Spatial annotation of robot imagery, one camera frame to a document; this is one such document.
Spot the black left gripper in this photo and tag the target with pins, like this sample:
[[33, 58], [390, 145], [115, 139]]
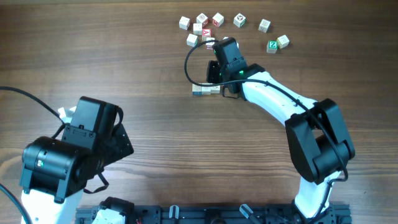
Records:
[[118, 145]]

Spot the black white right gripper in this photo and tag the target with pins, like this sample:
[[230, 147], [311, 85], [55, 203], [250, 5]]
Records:
[[212, 65]]

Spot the white block leaf picture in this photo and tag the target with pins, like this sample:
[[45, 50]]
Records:
[[215, 89]]

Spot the white block blue side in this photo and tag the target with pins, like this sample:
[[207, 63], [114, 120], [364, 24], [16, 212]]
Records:
[[196, 90]]

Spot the green letter Z block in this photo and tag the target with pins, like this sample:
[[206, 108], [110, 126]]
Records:
[[272, 47]]

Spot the white block plain picture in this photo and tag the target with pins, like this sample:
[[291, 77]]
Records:
[[264, 25]]

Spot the white block green side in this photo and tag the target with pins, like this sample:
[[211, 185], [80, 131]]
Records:
[[205, 89]]

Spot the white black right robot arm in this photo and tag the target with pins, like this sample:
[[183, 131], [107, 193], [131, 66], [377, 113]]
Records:
[[319, 142]]

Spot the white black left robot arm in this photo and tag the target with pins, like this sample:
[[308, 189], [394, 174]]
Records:
[[56, 169]]

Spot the white block red number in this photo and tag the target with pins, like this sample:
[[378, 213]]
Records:
[[210, 43]]

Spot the red letter A block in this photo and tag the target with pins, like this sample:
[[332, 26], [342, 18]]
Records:
[[205, 34]]

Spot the white block green edge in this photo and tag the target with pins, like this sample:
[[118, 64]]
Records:
[[192, 40]]

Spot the white block green panda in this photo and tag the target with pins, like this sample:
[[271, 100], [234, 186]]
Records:
[[239, 20]]

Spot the white block red letter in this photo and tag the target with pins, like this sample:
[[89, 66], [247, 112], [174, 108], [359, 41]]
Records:
[[217, 19]]

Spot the plain white wooden block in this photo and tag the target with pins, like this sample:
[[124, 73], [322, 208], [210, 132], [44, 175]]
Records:
[[197, 29]]

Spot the white block red picture top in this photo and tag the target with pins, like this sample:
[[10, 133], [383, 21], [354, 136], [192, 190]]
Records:
[[202, 19]]

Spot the white block yellow side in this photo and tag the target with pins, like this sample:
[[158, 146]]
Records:
[[283, 41]]

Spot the white block far left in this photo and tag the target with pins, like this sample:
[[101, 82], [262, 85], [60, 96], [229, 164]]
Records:
[[184, 23]]

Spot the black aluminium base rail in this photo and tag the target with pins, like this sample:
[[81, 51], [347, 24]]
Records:
[[115, 210]]

